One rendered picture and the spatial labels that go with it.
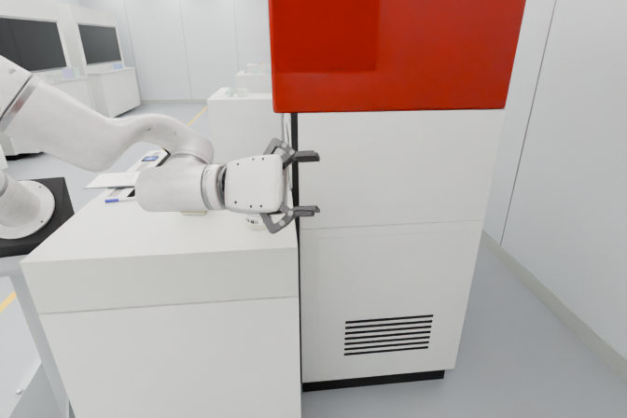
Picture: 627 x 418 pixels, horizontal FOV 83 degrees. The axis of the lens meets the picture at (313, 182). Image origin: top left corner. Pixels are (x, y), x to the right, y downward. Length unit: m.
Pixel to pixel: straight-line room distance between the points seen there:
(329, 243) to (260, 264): 0.44
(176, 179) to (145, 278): 0.37
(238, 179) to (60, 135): 0.26
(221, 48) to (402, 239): 8.31
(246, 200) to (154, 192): 0.16
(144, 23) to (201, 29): 1.26
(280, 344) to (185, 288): 0.30
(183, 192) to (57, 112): 0.21
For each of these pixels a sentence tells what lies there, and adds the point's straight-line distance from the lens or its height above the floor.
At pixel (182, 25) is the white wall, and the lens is 9.43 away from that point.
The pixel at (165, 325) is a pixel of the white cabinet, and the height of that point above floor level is 0.76.
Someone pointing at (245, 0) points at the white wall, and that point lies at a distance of 9.26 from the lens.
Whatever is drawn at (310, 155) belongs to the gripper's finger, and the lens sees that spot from 0.60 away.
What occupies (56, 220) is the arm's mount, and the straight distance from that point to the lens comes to 1.38.
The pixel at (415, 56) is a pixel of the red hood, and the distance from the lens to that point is 1.16.
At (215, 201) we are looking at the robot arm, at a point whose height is 1.17.
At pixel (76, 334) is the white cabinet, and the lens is 1.12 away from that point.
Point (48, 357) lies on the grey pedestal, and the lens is 1.65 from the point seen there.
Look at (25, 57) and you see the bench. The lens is 6.36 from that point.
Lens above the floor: 1.42
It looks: 22 degrees down
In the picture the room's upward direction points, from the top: straight up
